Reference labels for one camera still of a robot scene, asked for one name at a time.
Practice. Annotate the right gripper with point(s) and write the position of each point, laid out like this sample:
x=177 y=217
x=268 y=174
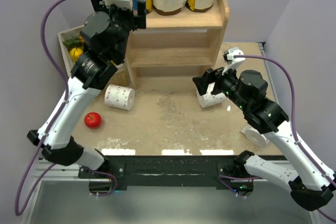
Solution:
x=210 y=76

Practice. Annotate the wooden three-tier shelf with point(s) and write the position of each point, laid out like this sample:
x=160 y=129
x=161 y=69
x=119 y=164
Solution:
x=182 y=40

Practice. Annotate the dotted paper roll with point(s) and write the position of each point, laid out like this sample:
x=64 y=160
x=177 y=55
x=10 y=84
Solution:
x=208 y=99
x=254 y=136
x=119 y=97

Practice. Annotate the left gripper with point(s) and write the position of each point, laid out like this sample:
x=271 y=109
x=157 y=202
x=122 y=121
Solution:
x=137 y=21

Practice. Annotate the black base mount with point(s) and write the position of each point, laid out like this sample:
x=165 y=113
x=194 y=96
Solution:
x=220 y=172

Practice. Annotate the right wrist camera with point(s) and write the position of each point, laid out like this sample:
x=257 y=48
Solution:
x=234 y=57

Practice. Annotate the red apple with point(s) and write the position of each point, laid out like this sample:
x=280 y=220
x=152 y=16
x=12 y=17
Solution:
x=93 y=120

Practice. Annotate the wicker basket with liner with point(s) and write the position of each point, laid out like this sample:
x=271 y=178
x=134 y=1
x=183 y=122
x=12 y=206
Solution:
x=72 y=47

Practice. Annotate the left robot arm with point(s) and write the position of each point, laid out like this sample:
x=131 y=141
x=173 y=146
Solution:
x=105 y=34

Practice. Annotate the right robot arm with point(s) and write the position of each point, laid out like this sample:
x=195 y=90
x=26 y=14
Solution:
x=309 y=186

